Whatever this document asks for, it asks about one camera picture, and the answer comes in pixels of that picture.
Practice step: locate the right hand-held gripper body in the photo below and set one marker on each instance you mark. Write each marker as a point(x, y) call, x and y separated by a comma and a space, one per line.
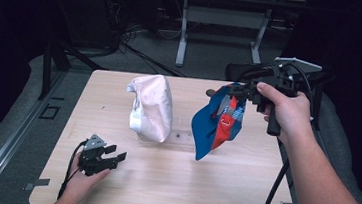
point(285, 80)

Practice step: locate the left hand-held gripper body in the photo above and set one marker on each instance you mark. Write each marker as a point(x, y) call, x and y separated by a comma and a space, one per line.
point(94, 159)

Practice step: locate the blue and red cap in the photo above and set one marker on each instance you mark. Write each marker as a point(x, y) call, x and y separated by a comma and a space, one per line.
point(204, 131)

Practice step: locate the person's left hand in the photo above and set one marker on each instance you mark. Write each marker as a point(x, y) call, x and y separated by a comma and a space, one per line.
point(78, 186)

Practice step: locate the person's right hand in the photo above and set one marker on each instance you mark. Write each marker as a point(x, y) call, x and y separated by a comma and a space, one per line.
point(293, 116)

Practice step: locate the small dark round object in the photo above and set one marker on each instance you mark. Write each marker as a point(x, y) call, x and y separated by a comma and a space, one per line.
point(210, 92)

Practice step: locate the black chair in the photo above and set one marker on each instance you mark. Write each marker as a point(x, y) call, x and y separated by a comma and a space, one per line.
point(325, 82)

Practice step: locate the white desk with grey legs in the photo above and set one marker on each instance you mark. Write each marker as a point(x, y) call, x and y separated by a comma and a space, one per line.
point(224, 17)

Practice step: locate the black metal stand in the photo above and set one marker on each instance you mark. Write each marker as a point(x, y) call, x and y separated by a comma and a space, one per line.
point(47, 69)

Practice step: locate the dark equipment with red light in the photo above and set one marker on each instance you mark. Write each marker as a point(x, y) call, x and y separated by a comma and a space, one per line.
point(114, 11)

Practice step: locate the grey metal floor rail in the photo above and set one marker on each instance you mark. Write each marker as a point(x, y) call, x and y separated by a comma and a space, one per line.
point(7, 145)

